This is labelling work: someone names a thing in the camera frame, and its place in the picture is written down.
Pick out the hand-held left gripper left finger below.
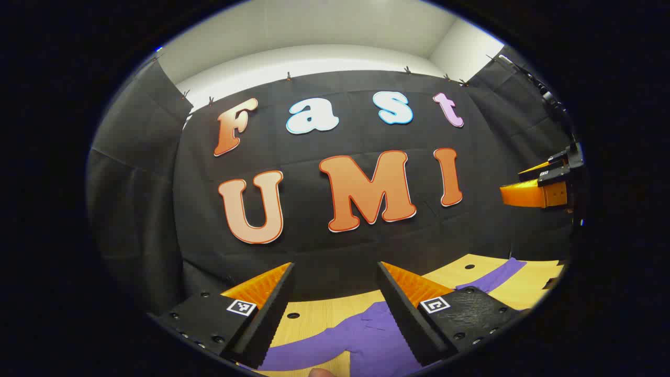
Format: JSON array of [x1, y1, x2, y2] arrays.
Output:
[[151, 262, 295, 370]]

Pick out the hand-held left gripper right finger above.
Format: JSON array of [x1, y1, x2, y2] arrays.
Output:
[[377, 261, 524, 367]]

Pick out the purple shirt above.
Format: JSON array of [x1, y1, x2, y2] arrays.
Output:
[[259, 257, 528, 377]]

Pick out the black backdrop cloth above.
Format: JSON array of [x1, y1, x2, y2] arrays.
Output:
[[86, 46, 587, 317]]

